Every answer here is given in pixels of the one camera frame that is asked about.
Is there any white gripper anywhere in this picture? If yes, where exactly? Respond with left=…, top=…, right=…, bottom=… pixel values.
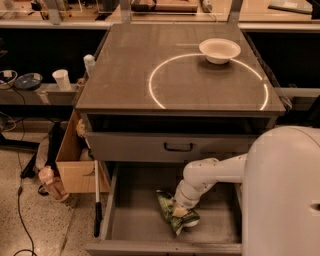
left=172, top=180, right=203, bottom=228

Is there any green jalapeno chip bag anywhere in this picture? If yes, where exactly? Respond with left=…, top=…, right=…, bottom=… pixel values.
left=156, top=190, right=200, bottom=236

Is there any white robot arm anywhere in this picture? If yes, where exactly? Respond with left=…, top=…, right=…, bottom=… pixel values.
left=175, top=126, right=320, bottom=256

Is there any open grey middle drawer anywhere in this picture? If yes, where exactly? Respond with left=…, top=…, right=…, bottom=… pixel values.
left=86, top=163, right=242, bottom=256

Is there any grey top drawer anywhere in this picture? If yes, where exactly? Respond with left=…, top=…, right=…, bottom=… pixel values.
left=87, top=132, right=256, bottom=163

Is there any grey drawer cabinet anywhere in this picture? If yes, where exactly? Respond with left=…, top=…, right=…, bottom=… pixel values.
left=75, top=22, right=286, bottom=174

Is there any cardboard box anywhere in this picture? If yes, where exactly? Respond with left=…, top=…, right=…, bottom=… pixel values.
left=56, top=110, right=96, bottom=193

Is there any white paper bowl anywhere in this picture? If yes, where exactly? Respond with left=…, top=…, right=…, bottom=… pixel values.
left=199, top=38, right=241, bottom=64

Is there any white bottle beside cabinet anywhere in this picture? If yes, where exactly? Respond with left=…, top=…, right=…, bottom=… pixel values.
left=83, top=54, right=95, bottom=76

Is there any white paper cup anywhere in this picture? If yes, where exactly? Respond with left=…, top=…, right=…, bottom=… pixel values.
left=52, top=69, right=71, bottom=91

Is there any dark blue plate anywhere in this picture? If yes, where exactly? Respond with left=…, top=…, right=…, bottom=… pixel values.
left=14, top=73, right=42, bottom=90

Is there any white bowl on shelf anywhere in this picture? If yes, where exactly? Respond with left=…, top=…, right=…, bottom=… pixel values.
left=0, top=70, right=18, bottom=90

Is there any white stick black handle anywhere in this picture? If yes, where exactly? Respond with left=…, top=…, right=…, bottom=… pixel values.
left=94, top=160, right=102, bottom=238

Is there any black floor cable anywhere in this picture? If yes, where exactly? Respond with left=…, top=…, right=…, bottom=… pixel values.
left=12, top=186, right=38, bottom=256

